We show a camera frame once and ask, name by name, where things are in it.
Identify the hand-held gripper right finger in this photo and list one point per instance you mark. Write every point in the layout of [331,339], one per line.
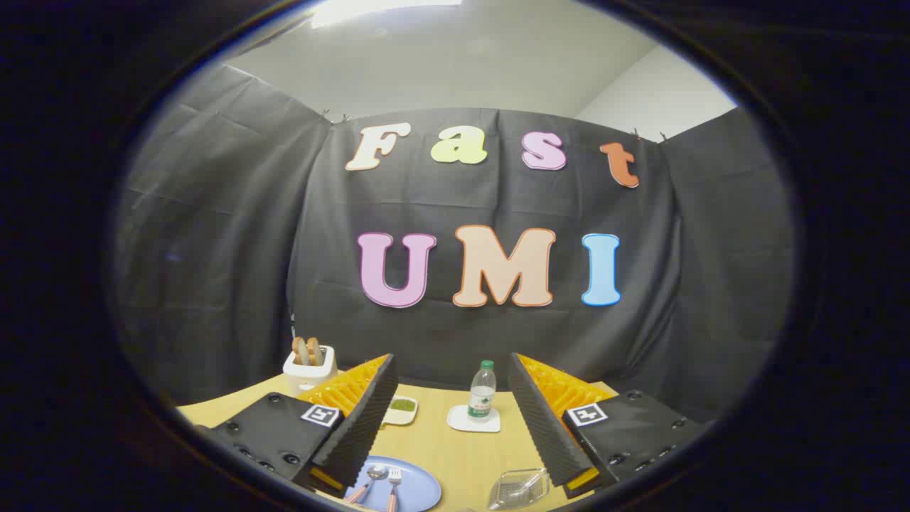
[542,421]

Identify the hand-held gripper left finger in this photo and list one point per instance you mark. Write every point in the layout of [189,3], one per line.
[361,427]

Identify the white divided dish with beans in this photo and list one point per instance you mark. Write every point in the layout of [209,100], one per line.
[398,418]

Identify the clear water bottle green cap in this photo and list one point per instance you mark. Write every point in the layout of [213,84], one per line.
[482,395]

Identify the white toaster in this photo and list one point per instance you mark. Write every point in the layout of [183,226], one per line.
[310,377]

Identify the clear cutlery drain basket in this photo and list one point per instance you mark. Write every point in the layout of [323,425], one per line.
[515,489]

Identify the white square coaster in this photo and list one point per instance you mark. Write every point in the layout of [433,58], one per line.
[458,422]

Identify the blue round plate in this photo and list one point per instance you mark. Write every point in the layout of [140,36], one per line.
[421,491]

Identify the toasted bread slice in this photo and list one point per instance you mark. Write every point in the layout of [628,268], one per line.
[315,351]
[299,351]

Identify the ceiling light panel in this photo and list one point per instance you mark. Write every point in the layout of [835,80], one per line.
[377,8]

